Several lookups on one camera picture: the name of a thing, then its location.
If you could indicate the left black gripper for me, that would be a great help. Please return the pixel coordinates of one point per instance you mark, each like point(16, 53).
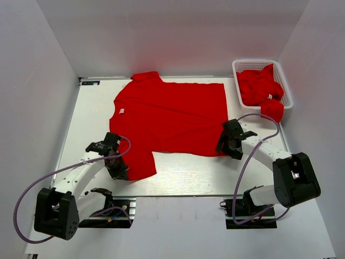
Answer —
point(122, 173)

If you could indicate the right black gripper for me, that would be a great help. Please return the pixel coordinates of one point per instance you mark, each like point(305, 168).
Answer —
point(236, 155)

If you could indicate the red t shirt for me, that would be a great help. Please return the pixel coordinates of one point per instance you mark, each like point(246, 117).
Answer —
point(166, 117)

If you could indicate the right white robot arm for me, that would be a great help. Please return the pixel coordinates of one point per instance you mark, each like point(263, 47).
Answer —
point(294, 179)

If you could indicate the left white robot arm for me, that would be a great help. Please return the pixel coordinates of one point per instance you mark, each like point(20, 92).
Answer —
point(60, 209)

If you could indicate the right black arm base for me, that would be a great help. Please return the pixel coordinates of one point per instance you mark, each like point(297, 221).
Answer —
point(245, 208)

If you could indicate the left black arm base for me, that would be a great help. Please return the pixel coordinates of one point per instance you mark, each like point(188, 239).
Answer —
point(119, 218)

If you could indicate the red t shirts in basket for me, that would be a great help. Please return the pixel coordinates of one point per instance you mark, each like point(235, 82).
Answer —
point(258, 88)

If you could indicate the blue table label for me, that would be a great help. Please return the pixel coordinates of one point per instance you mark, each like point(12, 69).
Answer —
point(90, 83)

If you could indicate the white plastic basket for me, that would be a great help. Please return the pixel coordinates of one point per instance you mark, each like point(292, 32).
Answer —
point(240, 65)

